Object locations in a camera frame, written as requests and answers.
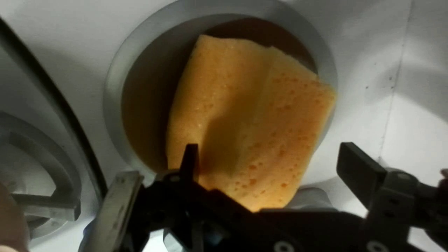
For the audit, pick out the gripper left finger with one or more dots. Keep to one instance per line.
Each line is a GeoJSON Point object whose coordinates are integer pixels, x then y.
{"type": "Point", "coordinates": [190, 210]}

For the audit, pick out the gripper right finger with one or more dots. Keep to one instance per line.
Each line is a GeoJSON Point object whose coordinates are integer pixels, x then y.
{"type": "Point", "coordinates": [392, 196]}

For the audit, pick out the yellow sponge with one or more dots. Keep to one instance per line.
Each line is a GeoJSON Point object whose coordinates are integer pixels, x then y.
{"type": "Point", "coordinates": [245, 115]}

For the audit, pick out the white toy kitchen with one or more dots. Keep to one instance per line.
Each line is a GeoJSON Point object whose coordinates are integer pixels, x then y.
{"type": "Point", "coordinates": [385, 70]}

